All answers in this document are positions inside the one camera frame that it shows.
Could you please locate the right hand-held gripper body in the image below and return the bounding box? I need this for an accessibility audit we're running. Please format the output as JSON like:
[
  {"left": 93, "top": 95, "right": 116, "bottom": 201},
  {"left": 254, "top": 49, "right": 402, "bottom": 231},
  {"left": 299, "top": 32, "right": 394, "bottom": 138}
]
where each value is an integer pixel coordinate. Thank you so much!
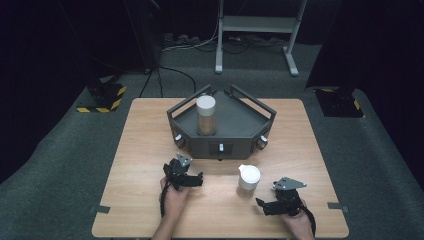
[{"left": 271, "top": 176, "right": 308, "bottom": 217}]

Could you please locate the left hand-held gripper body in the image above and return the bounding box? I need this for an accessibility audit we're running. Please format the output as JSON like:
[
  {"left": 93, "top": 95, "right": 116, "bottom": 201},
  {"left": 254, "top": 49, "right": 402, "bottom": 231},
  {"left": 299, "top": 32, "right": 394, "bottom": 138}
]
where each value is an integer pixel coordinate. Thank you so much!
[{"left": 162, "top": 152, "right": 195, "bottom": 192}]

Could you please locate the tall white-lid spice jar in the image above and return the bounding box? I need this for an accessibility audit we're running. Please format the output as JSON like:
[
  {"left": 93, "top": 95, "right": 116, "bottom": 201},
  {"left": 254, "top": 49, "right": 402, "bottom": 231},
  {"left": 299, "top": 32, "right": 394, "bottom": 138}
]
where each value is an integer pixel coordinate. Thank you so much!
[{"left": 195, "top": 94, "right": 218, "bottom": 137}]

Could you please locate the dark grey corner rack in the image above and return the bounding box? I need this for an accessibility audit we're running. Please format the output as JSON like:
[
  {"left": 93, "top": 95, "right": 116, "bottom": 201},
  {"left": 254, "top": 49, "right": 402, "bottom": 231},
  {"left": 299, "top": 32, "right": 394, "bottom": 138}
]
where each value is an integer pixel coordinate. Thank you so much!
[{"left": 166, "top": 83, "right": 278, "bottom": 162}]

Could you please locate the person's left hand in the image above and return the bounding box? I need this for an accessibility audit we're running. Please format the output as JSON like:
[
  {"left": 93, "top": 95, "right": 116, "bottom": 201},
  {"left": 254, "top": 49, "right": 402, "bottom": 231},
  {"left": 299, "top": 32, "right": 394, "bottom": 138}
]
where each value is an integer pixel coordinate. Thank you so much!
[{"left": 159, "top": 175, "right": 192, "bottom": 220}]

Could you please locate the person's right hand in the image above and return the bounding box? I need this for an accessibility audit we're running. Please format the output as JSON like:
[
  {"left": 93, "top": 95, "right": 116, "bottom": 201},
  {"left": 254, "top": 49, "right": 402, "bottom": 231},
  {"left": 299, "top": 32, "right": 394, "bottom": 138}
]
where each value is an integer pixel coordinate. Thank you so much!
[{"left": 280, "top": 199, "right": 314, "bottom": 240}]

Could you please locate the white-lid jar with spout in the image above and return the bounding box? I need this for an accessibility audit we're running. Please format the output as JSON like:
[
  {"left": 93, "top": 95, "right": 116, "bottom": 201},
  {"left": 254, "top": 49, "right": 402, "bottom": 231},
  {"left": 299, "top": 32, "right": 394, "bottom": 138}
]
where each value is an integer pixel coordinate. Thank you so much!
[{"left": 236, "top": 164, "right": 262, "bottom": 199}]

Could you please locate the grey tape piece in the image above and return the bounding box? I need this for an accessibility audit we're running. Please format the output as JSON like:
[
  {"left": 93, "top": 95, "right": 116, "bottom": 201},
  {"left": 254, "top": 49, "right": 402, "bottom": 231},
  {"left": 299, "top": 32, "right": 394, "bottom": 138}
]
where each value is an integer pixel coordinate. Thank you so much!
[
  {"left": 326, "top": 201, "right": 351, "bottom": 214},
  {"left": 88, "top": 204, "right": 111, "bottom": 215}
]

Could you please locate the yellow-black striped stand base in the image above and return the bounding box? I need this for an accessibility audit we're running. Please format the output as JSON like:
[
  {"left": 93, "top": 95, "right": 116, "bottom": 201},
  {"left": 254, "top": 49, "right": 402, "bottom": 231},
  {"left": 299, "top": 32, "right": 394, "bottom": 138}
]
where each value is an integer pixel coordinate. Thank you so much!
[
  {"left": 75, "top": 74, "right": 128, "bottom": 114},
  {"left": 313, "top": 87, "right": 365, "bottom": 119}
]

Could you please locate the white metal stand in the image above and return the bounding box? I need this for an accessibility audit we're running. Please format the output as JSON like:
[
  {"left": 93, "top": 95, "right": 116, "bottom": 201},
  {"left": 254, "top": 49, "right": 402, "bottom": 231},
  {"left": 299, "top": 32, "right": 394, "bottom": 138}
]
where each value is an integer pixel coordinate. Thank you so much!
[{"left": 214, "top": 0, "right": 308, "bottom": 77}]

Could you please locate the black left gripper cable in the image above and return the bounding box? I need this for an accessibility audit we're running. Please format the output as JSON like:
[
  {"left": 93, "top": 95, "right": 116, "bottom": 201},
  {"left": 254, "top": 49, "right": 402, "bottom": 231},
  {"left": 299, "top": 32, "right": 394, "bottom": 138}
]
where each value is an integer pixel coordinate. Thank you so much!
[{"left": 159, "top": 183, "right": 170, "bottom": 218}]

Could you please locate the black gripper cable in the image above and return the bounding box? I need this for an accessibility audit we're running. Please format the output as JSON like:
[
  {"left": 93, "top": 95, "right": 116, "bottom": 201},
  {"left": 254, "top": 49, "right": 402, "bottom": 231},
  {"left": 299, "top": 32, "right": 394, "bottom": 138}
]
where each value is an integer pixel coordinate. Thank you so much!
[
  {"left": 159, "top": 183, "right": 170, "bottom": 218},
  {"left": 301, "top": 203, "right": 317, "bottom": 237}
]

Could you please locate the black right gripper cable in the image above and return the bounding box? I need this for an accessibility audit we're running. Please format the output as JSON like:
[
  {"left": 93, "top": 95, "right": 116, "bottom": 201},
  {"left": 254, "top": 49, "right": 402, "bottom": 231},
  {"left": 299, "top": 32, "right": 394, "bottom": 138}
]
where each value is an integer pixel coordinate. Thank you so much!
[{"left": 301, "top": 203, "right": 317, "bottom": 237}]

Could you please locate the black floor cable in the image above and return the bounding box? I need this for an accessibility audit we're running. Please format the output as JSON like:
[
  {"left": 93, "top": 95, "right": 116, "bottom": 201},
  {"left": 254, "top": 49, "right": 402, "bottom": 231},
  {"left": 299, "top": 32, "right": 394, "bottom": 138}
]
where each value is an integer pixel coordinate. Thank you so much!
[{"left": 137, "top": 64, "right": 198, "bottom": 99}]

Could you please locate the white floor cable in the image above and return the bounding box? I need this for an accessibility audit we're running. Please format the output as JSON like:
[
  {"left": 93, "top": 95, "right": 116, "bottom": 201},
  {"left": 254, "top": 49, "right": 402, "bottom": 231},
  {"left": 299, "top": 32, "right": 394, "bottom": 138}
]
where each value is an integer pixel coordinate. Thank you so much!
[{"left": 161, "top": 18, "right": 222, "bottom": 53}]

